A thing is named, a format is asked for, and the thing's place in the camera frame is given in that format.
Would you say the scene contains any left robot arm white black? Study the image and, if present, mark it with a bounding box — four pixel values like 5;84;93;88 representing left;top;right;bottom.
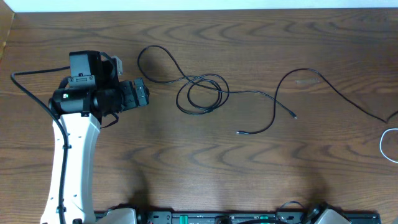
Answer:
40;50;149;223

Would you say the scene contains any long black cable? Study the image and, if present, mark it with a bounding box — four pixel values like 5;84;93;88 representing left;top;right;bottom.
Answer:
236;68;398;136

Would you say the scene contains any white usb cable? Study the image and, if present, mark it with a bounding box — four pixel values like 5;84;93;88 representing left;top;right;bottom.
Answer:
379;128;398;164

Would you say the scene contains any short black cable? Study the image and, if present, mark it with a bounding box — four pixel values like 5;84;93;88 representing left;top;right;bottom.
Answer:
137;45;298;119

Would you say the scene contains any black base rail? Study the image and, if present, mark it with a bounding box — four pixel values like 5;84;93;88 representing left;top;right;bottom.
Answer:
95;201;382;224

